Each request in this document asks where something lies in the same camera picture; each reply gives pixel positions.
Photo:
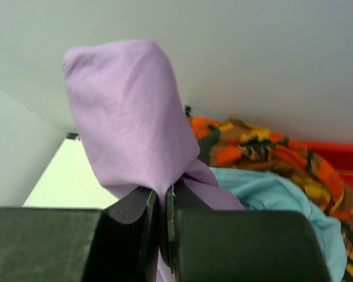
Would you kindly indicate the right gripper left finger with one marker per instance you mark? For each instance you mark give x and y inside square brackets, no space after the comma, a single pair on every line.
[118,243]

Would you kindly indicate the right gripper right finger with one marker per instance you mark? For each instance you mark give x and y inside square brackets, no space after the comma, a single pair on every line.
[216,245]

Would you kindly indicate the purple trousers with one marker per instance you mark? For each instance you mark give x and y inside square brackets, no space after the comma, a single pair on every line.
[125,103]

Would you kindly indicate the light blue trousers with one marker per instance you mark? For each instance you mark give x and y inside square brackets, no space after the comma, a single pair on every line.
[269,191]

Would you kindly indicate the orange camouflage trousers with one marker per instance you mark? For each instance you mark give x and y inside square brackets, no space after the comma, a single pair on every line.
[237,145]

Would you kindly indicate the red plastic bin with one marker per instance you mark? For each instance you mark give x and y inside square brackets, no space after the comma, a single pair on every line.
[339,155]

